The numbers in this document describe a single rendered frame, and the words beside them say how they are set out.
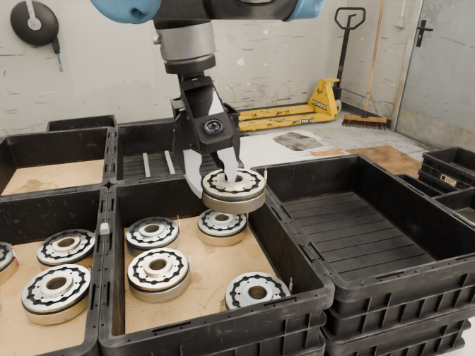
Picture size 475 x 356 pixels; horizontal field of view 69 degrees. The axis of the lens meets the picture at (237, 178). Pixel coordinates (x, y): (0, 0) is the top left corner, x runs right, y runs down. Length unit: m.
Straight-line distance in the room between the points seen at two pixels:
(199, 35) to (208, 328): 0.36
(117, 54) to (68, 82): 0.55
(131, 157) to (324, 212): 0.63
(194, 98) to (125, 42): 3.40
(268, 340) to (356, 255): 0.29
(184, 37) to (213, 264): 0.40
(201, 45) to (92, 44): 3.38
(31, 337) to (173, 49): 0.46
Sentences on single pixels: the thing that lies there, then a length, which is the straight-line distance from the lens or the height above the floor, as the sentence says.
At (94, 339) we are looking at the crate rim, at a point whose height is 0.93.
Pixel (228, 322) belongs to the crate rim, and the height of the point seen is 0.93.
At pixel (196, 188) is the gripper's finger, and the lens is 0.54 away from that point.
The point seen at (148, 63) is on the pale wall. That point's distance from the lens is 3.90.
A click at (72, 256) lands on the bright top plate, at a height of 0.86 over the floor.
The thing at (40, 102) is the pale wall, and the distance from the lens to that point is 3.95.
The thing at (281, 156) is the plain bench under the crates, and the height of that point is 0.70.
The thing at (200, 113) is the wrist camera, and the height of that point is 1.14.
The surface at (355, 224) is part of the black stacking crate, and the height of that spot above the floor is 0.83.
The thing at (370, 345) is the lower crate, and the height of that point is 0.80.
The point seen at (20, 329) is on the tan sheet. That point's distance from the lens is 0.65.
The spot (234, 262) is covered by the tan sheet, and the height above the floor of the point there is 0.83.
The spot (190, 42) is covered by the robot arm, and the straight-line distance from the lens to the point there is 0.47.
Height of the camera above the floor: 1.27
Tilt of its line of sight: 27 degrees down
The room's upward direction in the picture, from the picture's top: straight up
